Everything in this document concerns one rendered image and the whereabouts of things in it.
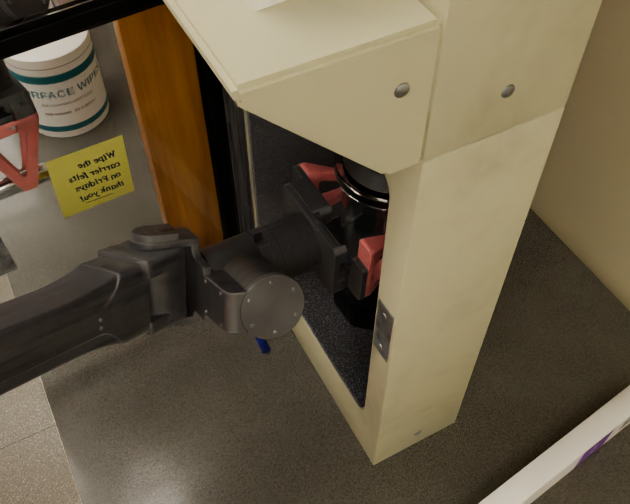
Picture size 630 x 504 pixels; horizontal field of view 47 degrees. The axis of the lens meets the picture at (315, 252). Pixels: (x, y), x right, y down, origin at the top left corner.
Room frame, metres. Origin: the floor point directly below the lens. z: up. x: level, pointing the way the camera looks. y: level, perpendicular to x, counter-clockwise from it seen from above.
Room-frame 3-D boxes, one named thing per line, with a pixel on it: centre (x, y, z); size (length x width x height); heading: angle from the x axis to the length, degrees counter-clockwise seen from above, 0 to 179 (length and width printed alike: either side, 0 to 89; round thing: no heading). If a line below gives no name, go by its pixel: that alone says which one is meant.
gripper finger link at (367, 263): (0.44, -0.05, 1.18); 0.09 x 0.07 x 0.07; 119
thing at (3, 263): (0.42, 0.30, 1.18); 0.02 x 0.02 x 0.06; 33
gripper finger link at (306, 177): (0.50, -0.02, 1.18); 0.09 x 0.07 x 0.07; 120
